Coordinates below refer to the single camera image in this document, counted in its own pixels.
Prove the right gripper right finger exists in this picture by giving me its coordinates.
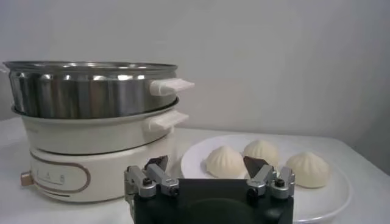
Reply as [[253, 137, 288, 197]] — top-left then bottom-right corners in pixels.
[[243, 155, 296, 200]]

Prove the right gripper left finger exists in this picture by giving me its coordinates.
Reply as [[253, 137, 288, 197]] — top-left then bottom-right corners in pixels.
[[124, 155, 180, 201]]

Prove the white round plate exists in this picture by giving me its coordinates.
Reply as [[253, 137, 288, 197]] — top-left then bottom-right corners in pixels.
[[180, 133, 354, 223]]

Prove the stainless steel steamer basket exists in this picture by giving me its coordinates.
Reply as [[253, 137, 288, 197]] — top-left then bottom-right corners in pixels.
[[2, 60, 195, 119]]

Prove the white electric cooker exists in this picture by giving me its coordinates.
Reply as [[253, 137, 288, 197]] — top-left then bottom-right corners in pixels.
[[12, 97, 190, 204]]

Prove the white steamed baozi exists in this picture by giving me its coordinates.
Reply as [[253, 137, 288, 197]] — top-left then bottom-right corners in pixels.
[[286, 151, 332, 189], [205, 145, 246, 179], [243, 139, 280, 168]]

